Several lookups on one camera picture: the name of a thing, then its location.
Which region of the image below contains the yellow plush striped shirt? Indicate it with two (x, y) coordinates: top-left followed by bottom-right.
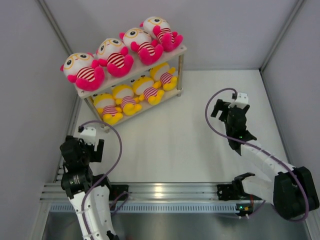
(111, 84), (143, 116)

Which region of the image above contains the yellow plush with black eyes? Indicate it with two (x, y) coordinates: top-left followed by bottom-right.
(130, 76), (165, 106)

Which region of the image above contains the pink plush with yellow glasses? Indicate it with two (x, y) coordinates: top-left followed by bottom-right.
(119, 27), (164, 66)

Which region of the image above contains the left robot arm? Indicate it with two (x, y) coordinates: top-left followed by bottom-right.
(59, 135), (119, 240)

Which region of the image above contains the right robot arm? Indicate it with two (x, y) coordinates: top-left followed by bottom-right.
(210, 99), (320, 221)

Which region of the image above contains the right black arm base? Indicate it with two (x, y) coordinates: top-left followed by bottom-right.
(217, 184), (250, 201)

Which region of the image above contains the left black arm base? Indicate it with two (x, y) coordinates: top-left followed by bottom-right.
(109, 184), (129, 201)

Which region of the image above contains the yellow plush lower shelf left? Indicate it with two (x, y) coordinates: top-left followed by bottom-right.
(93, 93), (123, 125)

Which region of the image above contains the yellow plush shelf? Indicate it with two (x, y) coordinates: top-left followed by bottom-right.
(93, 93), (123, 125)
(149, 62), (178, 91)

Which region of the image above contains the white two-tier shelf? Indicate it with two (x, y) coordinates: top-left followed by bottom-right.
(75, 44), (187, 120)

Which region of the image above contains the pink plush on shelf top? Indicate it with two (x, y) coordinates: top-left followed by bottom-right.
(60, 52), (105, 92)

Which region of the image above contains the yellow plush lower shelf right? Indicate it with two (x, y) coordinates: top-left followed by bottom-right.
(149, 62), (178, 91)

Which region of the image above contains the small black connector board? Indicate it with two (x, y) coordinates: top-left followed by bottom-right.
(235, 203), (253, 218)

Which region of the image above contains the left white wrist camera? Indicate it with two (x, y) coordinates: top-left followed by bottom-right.
(79, 126), (97, 146)

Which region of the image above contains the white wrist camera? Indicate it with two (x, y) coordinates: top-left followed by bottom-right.
(229, 92), (249, 109)
(79, 126), (97, 146)

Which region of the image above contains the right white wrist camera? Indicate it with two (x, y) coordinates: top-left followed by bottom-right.
(229, 92), (249, 109)

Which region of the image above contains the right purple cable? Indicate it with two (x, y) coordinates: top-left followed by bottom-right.
(204, 87), (311, 223)

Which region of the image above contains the aluminium front rail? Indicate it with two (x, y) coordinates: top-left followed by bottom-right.
(40, 182), (272, 203)

